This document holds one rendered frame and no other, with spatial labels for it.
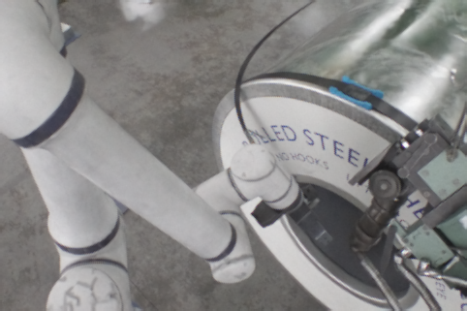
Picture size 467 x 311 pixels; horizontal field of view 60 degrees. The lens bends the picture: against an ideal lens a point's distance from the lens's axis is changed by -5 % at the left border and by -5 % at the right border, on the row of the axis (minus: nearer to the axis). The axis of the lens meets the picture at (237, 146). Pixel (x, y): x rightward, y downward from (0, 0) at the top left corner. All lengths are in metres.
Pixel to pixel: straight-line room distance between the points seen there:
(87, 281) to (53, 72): 0.52
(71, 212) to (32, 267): 1.81
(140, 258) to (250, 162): 1.61
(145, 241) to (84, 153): 1.90
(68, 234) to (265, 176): 0.42
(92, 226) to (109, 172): 0.33
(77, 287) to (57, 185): 0.23
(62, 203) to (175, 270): 1.52
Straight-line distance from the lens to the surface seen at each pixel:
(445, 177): 0.75
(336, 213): 1.71
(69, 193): 0.82
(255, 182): 0.88
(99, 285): 0.90
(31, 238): 2.78
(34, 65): 0.50
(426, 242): 0.80
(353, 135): 1.01
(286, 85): 1.06
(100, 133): 0.56
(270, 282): 2.20
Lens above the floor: 2.00
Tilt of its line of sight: 47 degrees down
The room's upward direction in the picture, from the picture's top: 10 degrees counter-clockwise
